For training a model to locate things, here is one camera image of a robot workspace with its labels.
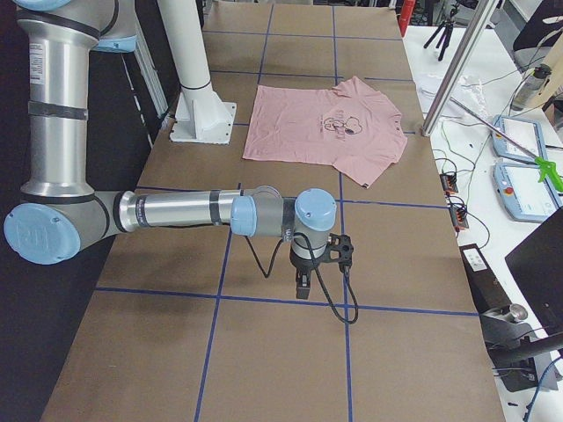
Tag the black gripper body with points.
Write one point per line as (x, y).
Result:
(302, 265)

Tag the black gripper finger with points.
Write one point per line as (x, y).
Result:
(299, 286)
(306, 286)

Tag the pink Snoopy t-shirt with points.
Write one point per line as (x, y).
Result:
(352, 127)

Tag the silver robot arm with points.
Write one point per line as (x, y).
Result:
(61, 214)

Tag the orange connector board lower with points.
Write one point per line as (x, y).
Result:
(458, 216)

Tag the orange connector board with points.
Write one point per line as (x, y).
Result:
(458, 216)
(449, 182)

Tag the orange connector board upper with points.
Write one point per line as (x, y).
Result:
(449, 182)

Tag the black box with label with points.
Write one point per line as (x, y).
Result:
(503, 322)

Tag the lower blue teach pendant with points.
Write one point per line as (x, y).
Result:
(525, 198)

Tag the blue teach pendant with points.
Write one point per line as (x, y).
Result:
(525, 198)
(527, 132)

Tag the upper blue teach pendant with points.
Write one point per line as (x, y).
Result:
(527, 132)

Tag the long reach grabber stick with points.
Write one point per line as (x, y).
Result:
(548, 169)

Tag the grey water bottle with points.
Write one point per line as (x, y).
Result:
(531, 85)

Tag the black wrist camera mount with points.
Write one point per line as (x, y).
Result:
(339, 250)

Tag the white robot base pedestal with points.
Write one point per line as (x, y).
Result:
(201, 116)

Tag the black camera tripod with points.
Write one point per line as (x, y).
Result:
(445, 31)

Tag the aluminium frame post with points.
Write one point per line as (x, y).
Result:
(468, 42)

